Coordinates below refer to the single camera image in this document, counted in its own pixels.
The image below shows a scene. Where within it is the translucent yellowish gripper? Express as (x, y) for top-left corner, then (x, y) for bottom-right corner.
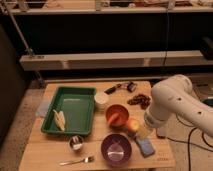
(136, 122), (153, 140)

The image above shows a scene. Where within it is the blue sponge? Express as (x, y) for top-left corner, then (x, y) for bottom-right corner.
(135, 138), (155, 157)

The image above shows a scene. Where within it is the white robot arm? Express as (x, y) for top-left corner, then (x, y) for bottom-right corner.
(136, 75), (213, 139)

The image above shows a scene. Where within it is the green plastic tray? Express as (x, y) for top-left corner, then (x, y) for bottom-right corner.
(41, 86), (96, 136)

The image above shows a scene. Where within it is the red yellow apple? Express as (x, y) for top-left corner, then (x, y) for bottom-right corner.
(125, 118), (140, 133)

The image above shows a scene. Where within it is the grey block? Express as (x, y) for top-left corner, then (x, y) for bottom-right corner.
(156, 128), (166, 138)

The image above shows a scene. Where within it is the orange bowl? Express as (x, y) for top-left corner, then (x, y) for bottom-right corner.
(105, 104), (129, 127)

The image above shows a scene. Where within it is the brown grape bunch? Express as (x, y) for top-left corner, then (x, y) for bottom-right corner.
(127, 94), (151, 110)

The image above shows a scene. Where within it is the purple bowl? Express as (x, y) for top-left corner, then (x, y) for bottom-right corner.
(101, 134), (132, 167)

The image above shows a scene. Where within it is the orange carrot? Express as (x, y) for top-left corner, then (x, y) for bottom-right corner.
(107, 113), (119, 125)

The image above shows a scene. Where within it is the small black box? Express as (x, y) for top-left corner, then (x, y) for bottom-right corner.
(127, 82), (137, 92)

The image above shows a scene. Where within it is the black marker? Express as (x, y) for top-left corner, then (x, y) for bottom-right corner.
(104, 84), (121, 95)

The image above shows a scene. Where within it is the white cup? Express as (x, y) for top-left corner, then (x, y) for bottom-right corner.
(94, 92), (109, 110)

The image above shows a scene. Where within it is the silver fork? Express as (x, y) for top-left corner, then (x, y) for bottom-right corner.
(59, 156), (94, 166)

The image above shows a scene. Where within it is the small metal cup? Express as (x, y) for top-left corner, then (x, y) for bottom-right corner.
(69, 135), (83, 151)

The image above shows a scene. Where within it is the pale corn cob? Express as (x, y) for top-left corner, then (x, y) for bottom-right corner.
(54, 110), (65, 131)

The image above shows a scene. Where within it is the clear plastic bag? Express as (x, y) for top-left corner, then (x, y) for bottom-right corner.
(36, 100), (50, 117)

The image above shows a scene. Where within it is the black floor cable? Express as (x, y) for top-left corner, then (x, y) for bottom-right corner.
(166, 114), (213, 171)

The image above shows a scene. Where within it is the metal shelf rail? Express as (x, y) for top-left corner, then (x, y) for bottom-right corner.
(20, 50), (213, 71)

